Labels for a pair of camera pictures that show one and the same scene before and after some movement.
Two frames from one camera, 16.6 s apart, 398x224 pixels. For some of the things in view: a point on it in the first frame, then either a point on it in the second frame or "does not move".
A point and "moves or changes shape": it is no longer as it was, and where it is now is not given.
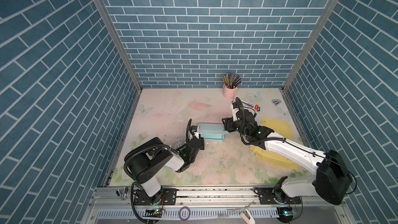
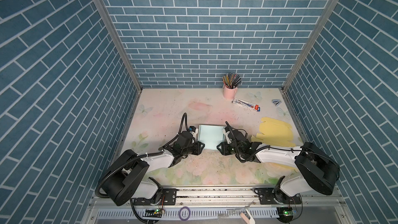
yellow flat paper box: (281, 129) does not move
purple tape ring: (180, 213) does not move
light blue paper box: (212, 131) moves or changes shape
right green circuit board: (286, 214) does not move
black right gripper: (228, 123) → (223, 149)
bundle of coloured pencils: (231, 80) does not move
